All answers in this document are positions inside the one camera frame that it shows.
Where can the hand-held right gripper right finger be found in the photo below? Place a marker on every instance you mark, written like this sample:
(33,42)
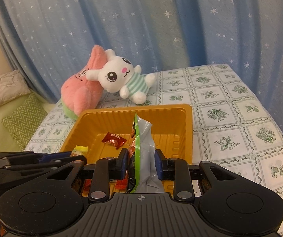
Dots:
(158,164)

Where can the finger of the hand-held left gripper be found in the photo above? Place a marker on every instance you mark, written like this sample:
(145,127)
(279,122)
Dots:
(55,156)
(57,164)

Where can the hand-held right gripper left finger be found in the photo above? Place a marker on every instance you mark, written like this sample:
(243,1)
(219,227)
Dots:
(124,163)

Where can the silver and green snack bag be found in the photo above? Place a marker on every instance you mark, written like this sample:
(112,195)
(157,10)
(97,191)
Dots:
(145,148)

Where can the red snack packet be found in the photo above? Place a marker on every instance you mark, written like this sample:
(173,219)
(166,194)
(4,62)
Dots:
(121,184)

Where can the yellow candy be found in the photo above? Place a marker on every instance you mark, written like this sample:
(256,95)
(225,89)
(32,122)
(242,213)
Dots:
(80,150)

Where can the yellow plastic tray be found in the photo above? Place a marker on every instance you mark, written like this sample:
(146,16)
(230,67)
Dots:
(107,121)

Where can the red wrapped candy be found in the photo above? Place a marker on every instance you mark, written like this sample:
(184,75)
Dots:
(113,140)

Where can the green zigzag cushion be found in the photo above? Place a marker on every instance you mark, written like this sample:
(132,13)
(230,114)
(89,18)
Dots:
(23,121)

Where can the pink starfish plush toy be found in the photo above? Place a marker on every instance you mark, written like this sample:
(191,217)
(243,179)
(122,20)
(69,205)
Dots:
(82,91)

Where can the green floral tablecloth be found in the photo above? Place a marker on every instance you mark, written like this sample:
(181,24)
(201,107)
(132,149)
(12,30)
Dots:
(230,128)

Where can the beige cushion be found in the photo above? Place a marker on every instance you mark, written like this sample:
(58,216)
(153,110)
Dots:
(7,87)

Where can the white rabbit plush toy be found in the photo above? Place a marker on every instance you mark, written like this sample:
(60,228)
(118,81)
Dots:
(116,76)

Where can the blue starry curtain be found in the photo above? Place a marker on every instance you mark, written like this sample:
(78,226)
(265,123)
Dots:
(141,22)

